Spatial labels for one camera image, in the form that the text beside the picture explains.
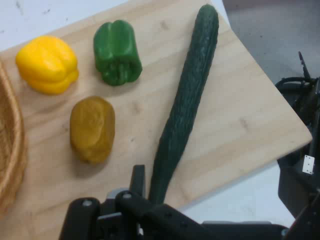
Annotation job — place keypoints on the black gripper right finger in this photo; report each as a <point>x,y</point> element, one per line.
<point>175,225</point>

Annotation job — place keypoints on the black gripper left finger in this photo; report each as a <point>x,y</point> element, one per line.
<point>139,180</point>

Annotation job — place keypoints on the long dark green cucumber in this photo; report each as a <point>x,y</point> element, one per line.
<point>190,95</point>

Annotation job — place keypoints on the brown bread bun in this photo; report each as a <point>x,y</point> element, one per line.
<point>92,130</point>

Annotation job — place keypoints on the wooden cutting board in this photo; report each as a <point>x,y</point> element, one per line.
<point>237,107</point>

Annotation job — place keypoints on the black plastic device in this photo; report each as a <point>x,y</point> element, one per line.
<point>297,185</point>

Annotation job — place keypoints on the green bell pepper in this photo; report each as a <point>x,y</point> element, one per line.
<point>116,52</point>

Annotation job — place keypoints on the woven wicker basket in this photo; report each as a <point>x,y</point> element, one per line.
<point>10,140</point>

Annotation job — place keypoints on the yellow bell pepper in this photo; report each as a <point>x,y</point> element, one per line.
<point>47,65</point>

